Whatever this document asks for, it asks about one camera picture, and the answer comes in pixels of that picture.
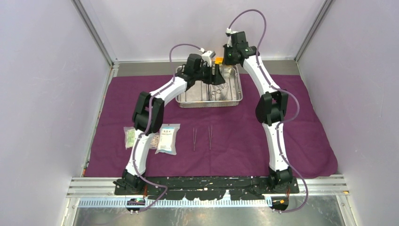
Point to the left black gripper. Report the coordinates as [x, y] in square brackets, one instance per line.
[216, 78]

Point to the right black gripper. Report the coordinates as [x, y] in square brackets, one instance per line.
[226, 61]

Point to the orange yellow toy block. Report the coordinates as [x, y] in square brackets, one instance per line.
[219, 60]

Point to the white sterile pouch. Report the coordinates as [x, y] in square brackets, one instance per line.
[167, 139]

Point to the green packet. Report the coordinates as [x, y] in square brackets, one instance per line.
[129, 137]

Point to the pink clear packet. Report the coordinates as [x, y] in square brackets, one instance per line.
[154, 141]

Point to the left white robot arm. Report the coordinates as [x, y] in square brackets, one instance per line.
[149, 114]

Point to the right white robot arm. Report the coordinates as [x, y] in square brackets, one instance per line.
[271, 108]

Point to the steel surgical forceps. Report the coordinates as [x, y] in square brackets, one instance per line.
[219, 92]

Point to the steel instrument tray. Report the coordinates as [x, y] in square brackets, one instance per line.
[198, 96]

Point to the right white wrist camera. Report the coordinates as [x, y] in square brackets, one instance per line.
[231, 38]

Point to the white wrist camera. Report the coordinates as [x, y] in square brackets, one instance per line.
[231, 38]
[206, 57]

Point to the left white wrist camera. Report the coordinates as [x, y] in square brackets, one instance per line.
[206, 57]

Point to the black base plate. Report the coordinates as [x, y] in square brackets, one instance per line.
[203, 188]

